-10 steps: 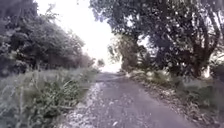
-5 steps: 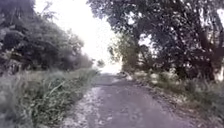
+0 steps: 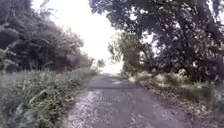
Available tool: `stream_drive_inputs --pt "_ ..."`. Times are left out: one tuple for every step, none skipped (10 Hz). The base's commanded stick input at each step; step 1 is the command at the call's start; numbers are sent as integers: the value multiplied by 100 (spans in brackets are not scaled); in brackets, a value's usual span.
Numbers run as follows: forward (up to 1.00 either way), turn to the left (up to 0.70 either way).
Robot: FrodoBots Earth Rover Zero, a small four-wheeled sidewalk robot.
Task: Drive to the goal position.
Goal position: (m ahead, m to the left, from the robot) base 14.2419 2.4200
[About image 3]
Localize grey asphalt path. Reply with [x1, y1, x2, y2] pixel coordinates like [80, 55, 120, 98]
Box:
[62, 62, 198, 128]

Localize row of trees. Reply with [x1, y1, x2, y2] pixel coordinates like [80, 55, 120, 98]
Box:
[88, 0, 224, 84]

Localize leaf-strewn grass verge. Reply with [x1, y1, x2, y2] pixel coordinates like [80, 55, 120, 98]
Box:
[128, 69, 224, 128]

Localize dense green bushes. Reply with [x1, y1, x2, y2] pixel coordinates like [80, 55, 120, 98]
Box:
[0, 0, 96, 73]

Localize tall grass verge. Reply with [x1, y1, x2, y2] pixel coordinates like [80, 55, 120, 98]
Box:
[0, 66, 101, 128]

